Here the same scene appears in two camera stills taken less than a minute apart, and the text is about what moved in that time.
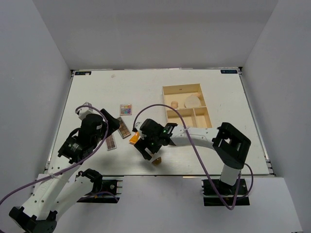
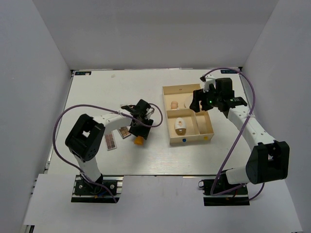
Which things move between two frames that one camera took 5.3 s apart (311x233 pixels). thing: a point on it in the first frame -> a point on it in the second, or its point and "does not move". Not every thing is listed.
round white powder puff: (192, 101) does not move
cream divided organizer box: (189, 102) does not move
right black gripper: (141, 146) -> (197, 96)
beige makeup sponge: (174, 104) does not move
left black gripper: (113, 123) -> (143, 132)
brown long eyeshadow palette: (123, 129) does not move
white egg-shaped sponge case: (157, 161) -> (180, 126)
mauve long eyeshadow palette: (111, 143) does not move
